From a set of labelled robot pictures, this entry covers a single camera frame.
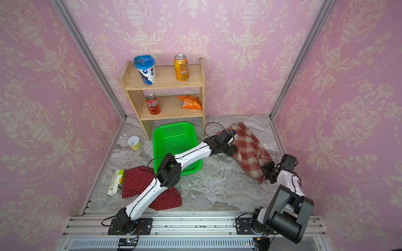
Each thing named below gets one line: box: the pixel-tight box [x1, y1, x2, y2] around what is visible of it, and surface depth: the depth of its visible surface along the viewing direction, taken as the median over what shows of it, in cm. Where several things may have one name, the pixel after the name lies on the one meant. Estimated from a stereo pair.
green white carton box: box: [107, 169, 126, 198], surface depth 86 cm
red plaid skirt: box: [215, 121, 273, 185], surface depth 96 cm
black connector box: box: [253, 237, 271, 251], surface depth 73 cm
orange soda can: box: [173, 53, 189, 83], surface depth 73 cm
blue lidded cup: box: [132, 54, 156, 86], surface depth 71 cm
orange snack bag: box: [177, 95, 203, 110], surface depth 94 cm
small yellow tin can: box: [127, 135, 143, 152], surface depth 102 cm
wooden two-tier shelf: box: [118, 58, 206, 140], surface depth 84 cm
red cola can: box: [145, 94, 161, 116], surface depth 87 cm
